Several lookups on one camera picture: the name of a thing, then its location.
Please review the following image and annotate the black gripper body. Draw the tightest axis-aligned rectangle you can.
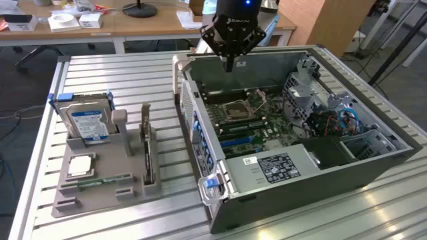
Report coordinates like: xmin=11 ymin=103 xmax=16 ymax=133
xmin=212 ymin=0 xmax=262 ymax=57

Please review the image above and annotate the graphics card with metal bracket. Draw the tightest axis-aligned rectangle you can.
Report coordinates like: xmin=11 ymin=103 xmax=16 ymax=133
xmin=137 ymin=101 xmax=157 ymax=187

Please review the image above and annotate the stack of white papers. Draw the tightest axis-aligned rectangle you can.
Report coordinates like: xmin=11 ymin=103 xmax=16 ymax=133
xmin=175 ymin=11 xmax=205 ymax=30

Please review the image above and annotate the brown cardboard box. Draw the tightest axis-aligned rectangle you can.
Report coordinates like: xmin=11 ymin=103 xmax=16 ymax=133
xmin=188 ymin=0 xmax=217 ymax=16

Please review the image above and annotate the black round lamp base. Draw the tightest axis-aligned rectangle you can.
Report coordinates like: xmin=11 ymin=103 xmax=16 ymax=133
xmin=121 ymin=0 xmax=159 ymax=18

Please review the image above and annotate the metal socket cover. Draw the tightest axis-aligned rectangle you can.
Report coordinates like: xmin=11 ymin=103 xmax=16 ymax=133
xmin=247 ymin=88 xmax=268 ymax=111

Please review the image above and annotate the perforated metal disk bay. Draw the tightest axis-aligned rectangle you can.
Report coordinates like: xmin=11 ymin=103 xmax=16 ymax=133
xmin=282 ymin=72 xmax=332 ymax=126

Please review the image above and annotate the white floor box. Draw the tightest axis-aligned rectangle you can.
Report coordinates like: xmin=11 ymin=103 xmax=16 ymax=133
xmin=343 ymin=29 xmax=368 ymax=55

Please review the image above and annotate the wooden cabinet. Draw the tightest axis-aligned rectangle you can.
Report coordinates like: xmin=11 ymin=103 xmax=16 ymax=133
xmin=276 ymin=0 xmax=376 ymax=58

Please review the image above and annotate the CPU socket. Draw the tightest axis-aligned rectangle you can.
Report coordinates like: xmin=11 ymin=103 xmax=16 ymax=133
xmin=224 ymin=99 xmax=257 ymax=122

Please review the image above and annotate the white labelled box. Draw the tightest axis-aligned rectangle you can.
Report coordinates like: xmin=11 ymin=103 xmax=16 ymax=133
xmin=5 ymin=19 xmax=39 ymax=32
xmin=79 ymin=12 xmax=104 ymax=29

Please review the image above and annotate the white desk leg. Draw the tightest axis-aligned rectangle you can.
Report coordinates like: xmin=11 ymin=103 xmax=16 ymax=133
xmin=359 ymin=0 xmax=402 ymax=50

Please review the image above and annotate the installed RAM stick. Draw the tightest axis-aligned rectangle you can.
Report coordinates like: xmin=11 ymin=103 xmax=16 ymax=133
xmin=217 ymin=121 xmax=268 ymax=135

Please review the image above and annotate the black tripod stand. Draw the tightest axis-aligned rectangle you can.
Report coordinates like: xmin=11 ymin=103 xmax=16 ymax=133
xmin=366 ymin=9 xmax=427 ymax=87

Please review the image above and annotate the blue expansion slot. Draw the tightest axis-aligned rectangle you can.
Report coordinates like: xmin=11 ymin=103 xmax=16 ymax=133
xmin=219 ymin=136 xmax=256 ymax=149

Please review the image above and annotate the hard disk in blue caddy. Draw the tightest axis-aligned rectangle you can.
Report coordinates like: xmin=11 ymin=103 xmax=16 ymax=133
xmin=48 ymin=89 xmax=117 ymax=146

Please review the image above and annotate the black office chair base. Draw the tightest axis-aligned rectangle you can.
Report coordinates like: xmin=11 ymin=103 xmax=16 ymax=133
xmin=12 ymin=43 xmax=97 ymax=75

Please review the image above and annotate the long wooden desk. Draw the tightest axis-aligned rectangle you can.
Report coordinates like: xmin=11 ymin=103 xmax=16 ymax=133
xmin=0 ymin=0 xmax=298 ymax=55

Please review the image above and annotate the small metal disk bay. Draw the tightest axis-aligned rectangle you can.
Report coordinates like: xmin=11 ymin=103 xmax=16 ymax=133
xmin=339 ymin=129 xmax=399 ymax=161

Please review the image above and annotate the grey power supply unit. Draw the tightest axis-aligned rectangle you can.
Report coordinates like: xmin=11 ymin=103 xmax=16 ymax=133
xmin=223 ymin=143 xmax=322 ymax=195

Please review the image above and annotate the grey plastic parts rack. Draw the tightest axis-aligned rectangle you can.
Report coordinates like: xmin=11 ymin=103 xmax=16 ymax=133
xmin=51 ymin=108 xmax=164 ymax=218

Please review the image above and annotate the black flat device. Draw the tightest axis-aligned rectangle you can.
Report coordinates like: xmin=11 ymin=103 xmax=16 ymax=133
xmin=1 ymin=14 xmax=33 ymax=24

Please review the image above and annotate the blue case latch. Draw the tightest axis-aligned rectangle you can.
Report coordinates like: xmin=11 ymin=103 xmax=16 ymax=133
xmin=203 ymin=176 xmax=220 ymax=192

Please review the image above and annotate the silver CPU chip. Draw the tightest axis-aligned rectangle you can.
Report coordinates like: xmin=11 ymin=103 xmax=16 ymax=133
xmin=65 ymin=155 xmax=97 ymax=177

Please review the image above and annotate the open dark PC case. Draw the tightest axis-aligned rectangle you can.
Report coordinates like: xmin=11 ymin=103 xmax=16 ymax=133
xmin=171 ymin=44 xmax=424 ymax=235

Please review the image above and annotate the green RAM stick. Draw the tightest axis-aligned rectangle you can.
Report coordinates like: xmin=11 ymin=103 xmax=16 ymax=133
xmin=76 ymin=174 xmax=133 ymax=189

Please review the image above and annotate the red wire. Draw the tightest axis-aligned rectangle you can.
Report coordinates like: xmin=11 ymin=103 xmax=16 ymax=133
xmin=324 ymin=113 xmax=338 ymax=137

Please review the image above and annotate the white box with ring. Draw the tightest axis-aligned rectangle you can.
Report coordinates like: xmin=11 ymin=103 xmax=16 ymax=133
xmin=47 ymin=13 xmax=83 ymax=33

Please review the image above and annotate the blue wire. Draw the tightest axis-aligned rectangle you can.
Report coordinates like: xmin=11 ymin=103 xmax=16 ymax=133
xmin=336 ymin=107 xmax=364 ymax=136

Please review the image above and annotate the black plastic air duct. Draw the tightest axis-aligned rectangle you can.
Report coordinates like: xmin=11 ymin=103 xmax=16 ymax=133
xmin=292 ymin=136 xmax=359 ymax=171

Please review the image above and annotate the white floor cable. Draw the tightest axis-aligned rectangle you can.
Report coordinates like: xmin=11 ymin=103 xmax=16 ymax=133
xmin=0 ymin=103 xmax=47 ymax=120

